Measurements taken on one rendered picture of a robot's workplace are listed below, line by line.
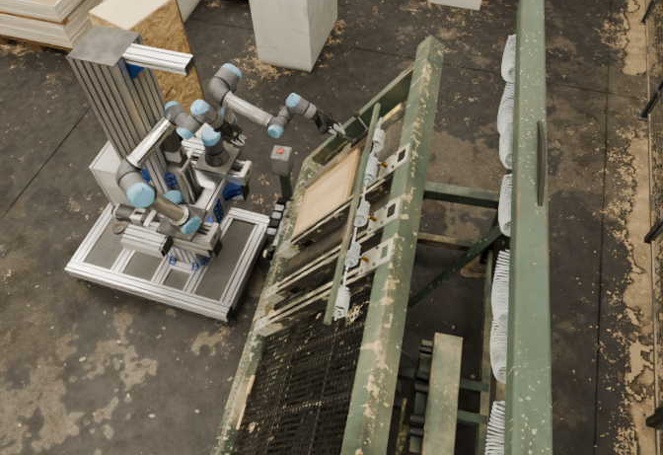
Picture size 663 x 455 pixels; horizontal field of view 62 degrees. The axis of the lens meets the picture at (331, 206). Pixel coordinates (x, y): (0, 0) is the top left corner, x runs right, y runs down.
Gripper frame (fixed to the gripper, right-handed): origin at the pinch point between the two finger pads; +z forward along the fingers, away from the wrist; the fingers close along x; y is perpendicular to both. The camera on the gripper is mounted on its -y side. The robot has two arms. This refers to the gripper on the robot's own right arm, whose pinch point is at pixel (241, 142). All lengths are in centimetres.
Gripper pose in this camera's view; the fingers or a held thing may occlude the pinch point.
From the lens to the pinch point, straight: 285.9
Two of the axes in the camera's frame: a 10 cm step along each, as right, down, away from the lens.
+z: 5.0, 4.1, 7.6
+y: 7.6, 2.2, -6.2
